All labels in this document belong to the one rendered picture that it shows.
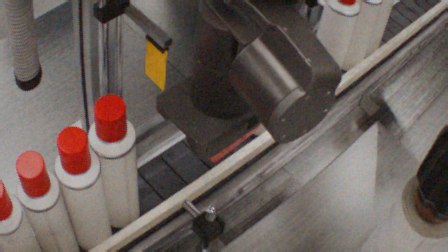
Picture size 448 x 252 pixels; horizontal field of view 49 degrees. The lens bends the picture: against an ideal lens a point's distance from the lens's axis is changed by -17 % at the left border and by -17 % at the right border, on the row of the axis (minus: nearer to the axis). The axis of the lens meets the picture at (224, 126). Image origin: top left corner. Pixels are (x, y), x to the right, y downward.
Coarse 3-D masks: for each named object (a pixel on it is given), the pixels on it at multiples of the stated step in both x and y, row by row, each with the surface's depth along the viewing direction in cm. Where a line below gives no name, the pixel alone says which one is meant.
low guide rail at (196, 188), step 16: (432, 16) 98; (400, 32) 91; (384, 48) 88; (368, 64) 85; (352, 80) 83; (256, 144) 73; (240, 160) 71; (208, 176) 69; (224, 176) 71; (192, 192) 67; (160, 208) 65; (176, 208) 67; (144, 224) 64; (112, 240) 62; (128, 240) 63
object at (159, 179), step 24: (408, 0) 104; (432, 0) 107; (408, 24) 99; (336, 96) 84; (240, 144) 77; (144, 168) 73; (168, 168) 73; (192, 168) 74; (240, 168) 74; (144, 192) 70; (168, 192) 71
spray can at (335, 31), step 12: (336, 0) 72; (348, 0) 71; (324, 12) 75; (336, 12) 72; (348, 12) 72; (324, 24) 76; (336, 24) 74; (348, 24) 73; (324, 36) 77; (336, 36) 75; (348, 36) 76; (336, 48) 77; (336, 60) 79
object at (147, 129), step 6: (312, 24) 81; (318, 24) 81; (312, 30) 80; (150, 120) 67; (156, 120) 67; (162, 120) 67; (168, 120) 68; (144, 126) 66; (150, 126) 67; (156, 126) 67; (162, 126) 68; (138, 132) 66; (144, 132) 66; (150, 132) 67; (138, 138) 66; (144, 138) 67
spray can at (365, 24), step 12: (360, 0) 75; (372, 0) 75; (360, 12) 77; (372, 12) 76; (360, 24) 79; (372, 24) 79; (360, 36) 80; (348, 48) 83; (360, 48) 83; (348, 60) 85; (360, 60) 85
